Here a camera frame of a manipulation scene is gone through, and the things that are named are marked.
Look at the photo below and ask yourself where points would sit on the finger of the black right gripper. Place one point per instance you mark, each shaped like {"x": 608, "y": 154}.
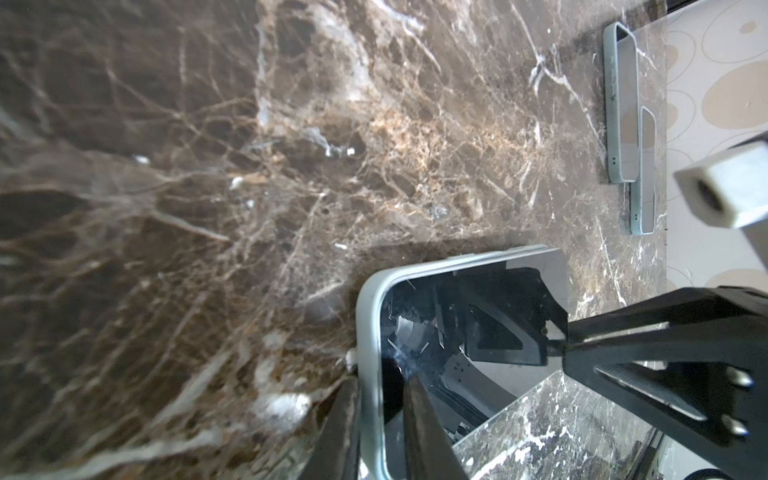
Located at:
{"x": 691, "y": 363}

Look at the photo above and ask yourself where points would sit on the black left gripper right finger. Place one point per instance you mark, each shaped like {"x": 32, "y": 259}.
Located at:
{"x": 429, "y": 453}

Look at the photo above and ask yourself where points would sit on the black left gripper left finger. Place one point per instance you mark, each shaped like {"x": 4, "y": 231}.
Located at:
{"x": 336, "y": 453}

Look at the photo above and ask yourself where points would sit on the light blue case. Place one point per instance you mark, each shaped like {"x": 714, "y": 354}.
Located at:
{"x": 635, "y": 195}
{"x": 613, "y": 161}
{"x": 369, "y": 336}

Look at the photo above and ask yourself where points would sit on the blue phone black screen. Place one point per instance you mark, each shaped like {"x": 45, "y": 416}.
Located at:
{"x": 628, "y": 104}

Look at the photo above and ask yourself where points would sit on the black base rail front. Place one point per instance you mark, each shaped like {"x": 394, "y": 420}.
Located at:
{"x": 647, "y": 465}

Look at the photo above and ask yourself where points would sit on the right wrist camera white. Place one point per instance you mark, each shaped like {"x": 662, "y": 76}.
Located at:
{"x": 728, "y": 190}

